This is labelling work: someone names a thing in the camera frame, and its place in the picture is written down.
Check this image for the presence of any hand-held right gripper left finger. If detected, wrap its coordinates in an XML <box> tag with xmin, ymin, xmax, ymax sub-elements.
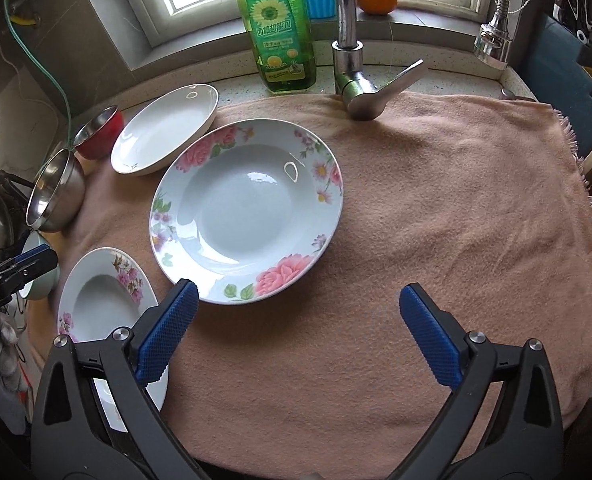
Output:
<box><xmin>31</xmin><ymin>280</ymin><xmax>211</xmax><ymax>480</ymax></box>

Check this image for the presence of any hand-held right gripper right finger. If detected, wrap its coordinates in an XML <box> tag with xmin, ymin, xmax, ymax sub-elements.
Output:
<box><xmin>386</xmin><ymin>282</ymin><xmax>566</xmax><ymax>480</ymax></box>

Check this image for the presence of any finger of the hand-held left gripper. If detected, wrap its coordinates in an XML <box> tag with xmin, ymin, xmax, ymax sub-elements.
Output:
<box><xmin>0</xmin><ymin>245</ymin><xmax>59</xmax><ymax>292</ymax></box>

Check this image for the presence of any pale green bowl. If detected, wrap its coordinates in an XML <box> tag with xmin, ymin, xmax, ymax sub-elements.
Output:
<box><xmin>18</xmin><ymin>232</ymin><xmax>61</xmax><ymax>302</ymax></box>

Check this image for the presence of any stainless steel bowl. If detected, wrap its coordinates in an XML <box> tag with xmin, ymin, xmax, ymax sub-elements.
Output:
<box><xmin>26</xmin><ymin>149</ymin><xmax>87</xmax><ymax>233</ymax></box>

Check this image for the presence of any small floral plate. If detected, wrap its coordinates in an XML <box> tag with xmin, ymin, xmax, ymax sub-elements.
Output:
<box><xmin>57</xmin><ymin>246</ymin><xmax>169</xmax><ymax>433</ymax></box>

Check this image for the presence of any red steel bowl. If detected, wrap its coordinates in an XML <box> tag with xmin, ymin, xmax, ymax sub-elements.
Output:
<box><xmin>72</xmin><ymin>105</ymin><xmax>126</xmax><ymax>161</ymax></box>

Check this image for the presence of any large floral plate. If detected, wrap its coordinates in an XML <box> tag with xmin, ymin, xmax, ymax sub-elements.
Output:
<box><xmin>148</xmin><ymin>119</ymin><xmax>345</xmax><ymax>305</ymax></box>

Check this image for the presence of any plain white plate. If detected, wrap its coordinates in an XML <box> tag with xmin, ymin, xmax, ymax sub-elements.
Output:
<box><xmin>110</xmin><ymin>83</ymin><xmax>220</xmax><ymax>177</ymax></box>

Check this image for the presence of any peach towel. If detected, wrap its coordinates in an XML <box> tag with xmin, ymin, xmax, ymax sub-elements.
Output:
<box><xmin>28</xmin><ymin>92</ymin><xmax>592</xmax><ymax>468</ymax></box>

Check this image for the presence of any teal cutting board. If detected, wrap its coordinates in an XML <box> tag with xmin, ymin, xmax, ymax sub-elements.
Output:
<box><xmin>518</xmin><ymin>12</ymin><xmax>592</xmax><ymax>158</ymax></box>

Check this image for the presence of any chrome pull-out sprayer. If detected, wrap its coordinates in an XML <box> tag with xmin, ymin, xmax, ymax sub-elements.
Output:
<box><xmin>473</xmin><ymin>0</ymin><xmax>531</xmax><ymax>68</ymax></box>

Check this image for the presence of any chrome kitchen faucet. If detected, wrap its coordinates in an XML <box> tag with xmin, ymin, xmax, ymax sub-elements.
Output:
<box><xmin>330</xmin><ymin>0</ymin><xmax>425</xmax><ymax>122</ymax></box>

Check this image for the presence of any green dish soap bottle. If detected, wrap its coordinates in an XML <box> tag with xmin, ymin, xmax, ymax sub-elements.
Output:
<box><xmin>233</xmin><ymin>0</ymin><xmax>318</xmax><ymax>97</ymax></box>

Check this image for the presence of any black ring light stand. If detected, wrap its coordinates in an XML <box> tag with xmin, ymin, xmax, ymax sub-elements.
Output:
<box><xmin>0</xmin><ymin>166</ymin><xmax>33</xmax><ymax>192</ymax></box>

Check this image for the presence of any teal power cable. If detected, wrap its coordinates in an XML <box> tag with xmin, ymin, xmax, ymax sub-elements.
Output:
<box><xmin>3</xmin><ymin>0</ymin><xmax>74</xmax><ymax>151</ymax></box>

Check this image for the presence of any white window frame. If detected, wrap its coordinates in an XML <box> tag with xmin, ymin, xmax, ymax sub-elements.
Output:
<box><xmin>108</xmin><ymin>0</ymin><xmax>494</xmax><ymax>71</ymax></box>

